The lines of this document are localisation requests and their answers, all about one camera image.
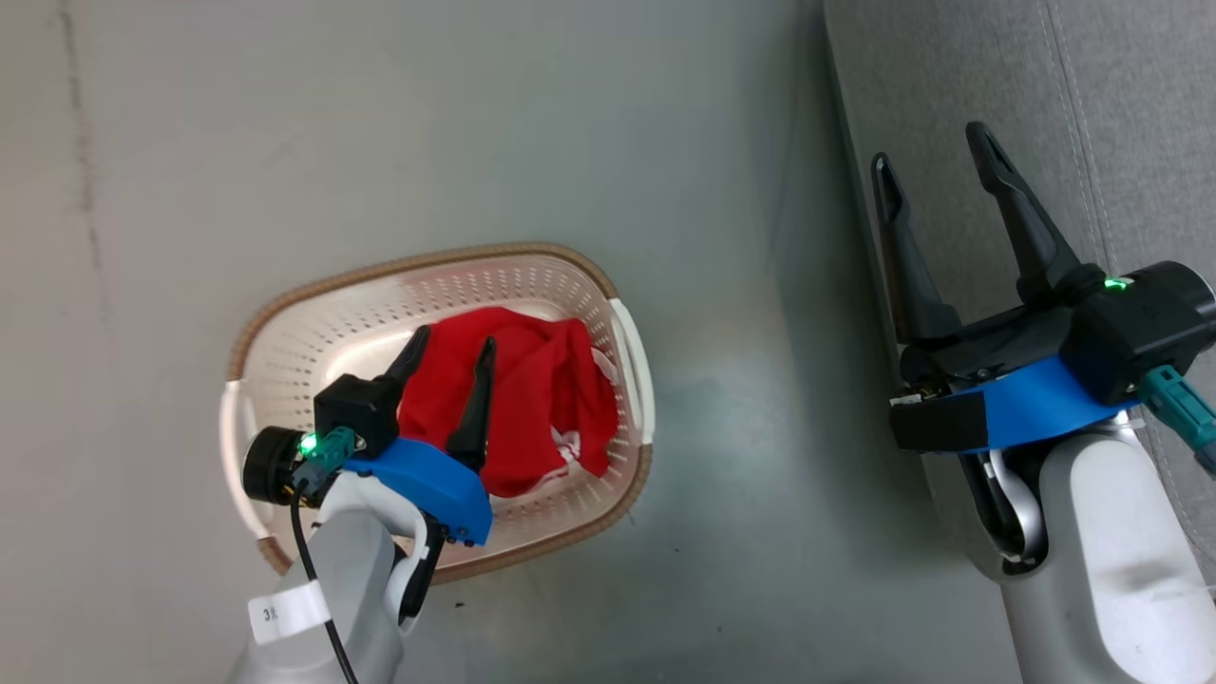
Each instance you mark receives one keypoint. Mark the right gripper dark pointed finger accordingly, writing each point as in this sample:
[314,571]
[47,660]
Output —
[912,275]
[1031,237]

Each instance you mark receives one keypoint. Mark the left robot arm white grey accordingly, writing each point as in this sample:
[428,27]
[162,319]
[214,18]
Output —
[366,579]

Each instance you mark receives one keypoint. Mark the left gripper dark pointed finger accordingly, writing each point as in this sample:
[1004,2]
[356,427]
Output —
[407,366]
[475,418]

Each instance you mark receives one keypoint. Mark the white tape label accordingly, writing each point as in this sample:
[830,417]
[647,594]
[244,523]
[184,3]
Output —
[285,610]

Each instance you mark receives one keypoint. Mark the right gripper black blue body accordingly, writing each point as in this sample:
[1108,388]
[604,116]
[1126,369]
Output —
[1045,399]

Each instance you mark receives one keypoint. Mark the grey fabric sofa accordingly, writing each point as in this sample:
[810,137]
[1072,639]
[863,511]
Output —
[1045,95]

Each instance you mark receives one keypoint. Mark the left gripper black blue body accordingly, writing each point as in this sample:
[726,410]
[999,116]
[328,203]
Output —
[432,484]

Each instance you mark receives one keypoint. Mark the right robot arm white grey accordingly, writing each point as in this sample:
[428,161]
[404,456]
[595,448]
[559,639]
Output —
[1111,570]

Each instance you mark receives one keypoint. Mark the white perforated laundry basket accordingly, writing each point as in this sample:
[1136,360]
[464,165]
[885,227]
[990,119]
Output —
[313,323]

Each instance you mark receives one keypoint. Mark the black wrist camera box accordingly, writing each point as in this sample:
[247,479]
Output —
[936,423]

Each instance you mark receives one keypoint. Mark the red cloth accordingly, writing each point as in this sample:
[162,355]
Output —
[546,389]

